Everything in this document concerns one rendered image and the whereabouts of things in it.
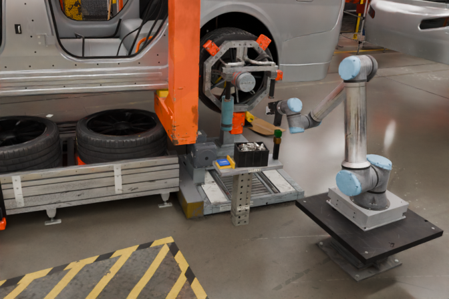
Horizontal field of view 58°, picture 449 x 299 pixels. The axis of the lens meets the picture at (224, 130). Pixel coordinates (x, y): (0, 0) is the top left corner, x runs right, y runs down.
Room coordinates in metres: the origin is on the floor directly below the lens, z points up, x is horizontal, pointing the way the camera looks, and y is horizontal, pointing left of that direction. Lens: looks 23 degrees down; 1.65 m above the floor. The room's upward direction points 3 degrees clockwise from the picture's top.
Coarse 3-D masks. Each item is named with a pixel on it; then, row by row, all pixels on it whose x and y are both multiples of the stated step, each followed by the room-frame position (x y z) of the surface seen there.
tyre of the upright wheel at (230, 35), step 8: (216, 32) 3.11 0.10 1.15; (224, 32) 3.05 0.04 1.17; (232, 32) 3.03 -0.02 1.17; (240, 32) 3.05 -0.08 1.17; (248, 32) 3.14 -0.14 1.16; (200, 40) 3.13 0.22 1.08; (216, 40) 2.98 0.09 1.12; (224, 40) 3.00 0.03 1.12; (232, 40) 3.02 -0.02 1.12; (240, 40) 3.05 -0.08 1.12; (256, 40) 3.09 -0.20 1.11; (200, 48) 3.01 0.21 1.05; (200, 56) 2.94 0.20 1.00; (208, 56) 2.96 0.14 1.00; (200, 64) 2.94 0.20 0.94; (200, 72) 2.94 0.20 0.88; (200, 80) 2.94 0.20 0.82; (200, 88) 2.94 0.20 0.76; (200, 96) 2.94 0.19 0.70; (208, 104) 2.96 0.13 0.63; (216, 112) 3.00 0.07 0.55
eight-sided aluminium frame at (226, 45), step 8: (248, 40) 3.04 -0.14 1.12; (224, 48) 2.96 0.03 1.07; (256, 48) 3.00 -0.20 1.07; (216, 56) 2.89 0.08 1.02; (208, 64) 2.87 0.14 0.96; (208, 72) 2.87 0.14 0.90; (208, 80) 2.87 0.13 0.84; (264, 80) 3.10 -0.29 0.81; (208, 88) 2.88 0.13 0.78; (264, 88) 3.07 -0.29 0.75; (208, 96) 2.87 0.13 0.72; (256, 96) 3.06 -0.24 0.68; (264, 96) 3.04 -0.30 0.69; (216, 104) 2.90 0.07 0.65; (240, 104) 3.03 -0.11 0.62; (248, 104) 3.03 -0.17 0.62; (256, 104) 3.02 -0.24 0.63
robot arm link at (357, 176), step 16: (352, 64) 2.02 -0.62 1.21; (368, 64) 2.05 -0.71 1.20; (352, 80) 2.01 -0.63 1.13; (352, 96) 2.00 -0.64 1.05; (352, 112) 1.99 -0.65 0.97; (352, 128) 1.97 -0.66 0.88; (352, 144) 1.95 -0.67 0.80; (352, 160) 1.94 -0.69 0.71; (336, 176) 1.96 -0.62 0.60; (352, 176) 1.88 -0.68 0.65; (368, 176) 1.91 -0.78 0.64; (352, 192) 1.87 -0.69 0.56
